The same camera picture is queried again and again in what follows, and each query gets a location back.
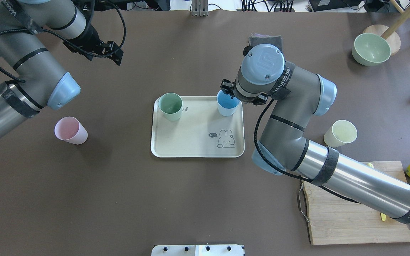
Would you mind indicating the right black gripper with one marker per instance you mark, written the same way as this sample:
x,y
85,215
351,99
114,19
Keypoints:
x,y
226,86

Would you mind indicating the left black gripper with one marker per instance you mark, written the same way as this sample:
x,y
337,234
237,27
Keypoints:
x,y
90,36

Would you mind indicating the blue plastic cup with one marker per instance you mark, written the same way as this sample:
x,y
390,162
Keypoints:
x,y
226,103

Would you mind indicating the green plastic cup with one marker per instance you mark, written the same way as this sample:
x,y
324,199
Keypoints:
x,y
171,105

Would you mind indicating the pink plastic cup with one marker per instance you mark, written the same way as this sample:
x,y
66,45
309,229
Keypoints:
x,y
69,129

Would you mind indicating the cream yellow plastic cup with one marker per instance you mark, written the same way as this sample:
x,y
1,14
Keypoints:
x,y
340,133

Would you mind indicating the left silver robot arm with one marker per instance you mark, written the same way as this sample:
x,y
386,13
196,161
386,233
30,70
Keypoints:
x,y
36,78

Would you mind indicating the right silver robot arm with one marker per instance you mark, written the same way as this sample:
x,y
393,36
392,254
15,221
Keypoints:
x,y
320,132

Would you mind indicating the cream rabbit serving tray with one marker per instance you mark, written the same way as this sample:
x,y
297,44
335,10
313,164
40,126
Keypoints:
x,y
201,132

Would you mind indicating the folded grey cloth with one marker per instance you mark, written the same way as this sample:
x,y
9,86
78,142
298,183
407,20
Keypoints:
x,y
258,39

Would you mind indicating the green ceramic bowl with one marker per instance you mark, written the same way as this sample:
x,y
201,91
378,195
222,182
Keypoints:
x,y
370,49

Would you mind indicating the bamboo cutting board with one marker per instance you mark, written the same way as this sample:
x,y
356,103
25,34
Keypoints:
x,y
334,221

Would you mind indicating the wooden mug tree stand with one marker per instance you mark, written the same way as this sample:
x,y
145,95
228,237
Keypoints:
x,y
389,33

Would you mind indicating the yellow plastic knife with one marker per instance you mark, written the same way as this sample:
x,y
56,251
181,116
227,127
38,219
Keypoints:
x,y
382,215

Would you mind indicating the aluminium frame post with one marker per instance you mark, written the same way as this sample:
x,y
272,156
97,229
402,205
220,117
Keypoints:
x,y
199,8

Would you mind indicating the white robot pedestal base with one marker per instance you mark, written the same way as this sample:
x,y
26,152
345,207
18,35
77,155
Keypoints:
x,y
199,250

